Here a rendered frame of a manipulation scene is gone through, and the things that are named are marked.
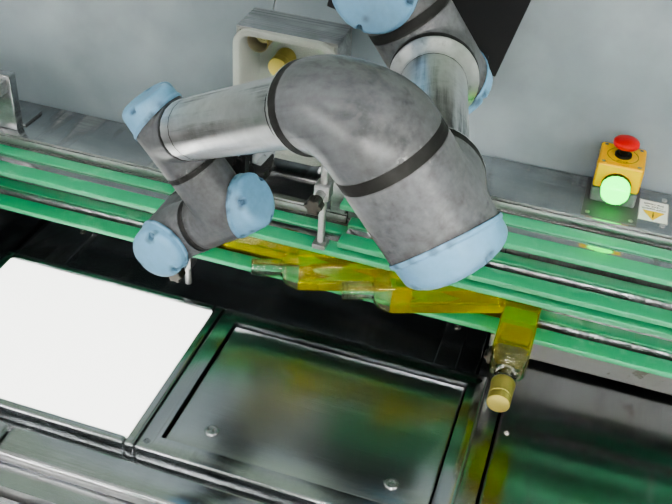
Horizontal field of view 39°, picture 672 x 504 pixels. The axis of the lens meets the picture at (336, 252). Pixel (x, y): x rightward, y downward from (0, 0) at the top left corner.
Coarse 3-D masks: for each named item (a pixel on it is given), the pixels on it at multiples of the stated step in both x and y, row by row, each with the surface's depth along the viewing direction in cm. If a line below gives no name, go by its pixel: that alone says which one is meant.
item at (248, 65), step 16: (240, 32) 151; (256, 32) 150; (272, 32) 150; (240, 48) 153; (272, 48) 159; (304, 48) 157; (320, 48) 148; (240, 64) 155; (256, 64) 161; (240, 80) 157; (288, 160) 162; (304, 160) 161
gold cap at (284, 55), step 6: (282, 48) 158; (288, 48) 158; (276, 54) 156; (282, 54) 156; (288, 54) 157; (294, 54) 158; (270, 60) 155; (276, 60) 155; (282, 60) 155; (288, 60) 156; (270, 66) 156; (276, 66) 155; (270, 72) 156
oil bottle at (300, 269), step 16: (288, 256) 156; (304, 256) 155; (320, 256) 156; (288, 272) 155; (304, 272) 154; (320, 272) 155; (336, 272) 155; (352, 272) 155; (368, 272) 155; (304, 288) 157; (320, 288) 157; (336, 288) 157
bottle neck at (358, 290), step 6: (342, 282) 153; (348, 282) 153; (354, 282) 153; (360, 282) 153; (366, 282) 153; (342, 288) 152; (348, 288) 152; (354, 288) 152; (360, 288) 152; (366, 288) 152; (342, 294) 152; (348, 294) 152; (354, 294) 152; (360, 294) 152; (366, 294) 152
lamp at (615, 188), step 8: (608, 176) 146; (616, 176) 145; (624, 176) 146; (608, 184) 145; (616, 184) 144; (624, 184) 144; (600, 192) 146; (608, 192) 145; (616, 192) 145; (624, 192) 144; (608, 200) 146; (616, 200) 145; (624, 200) 145
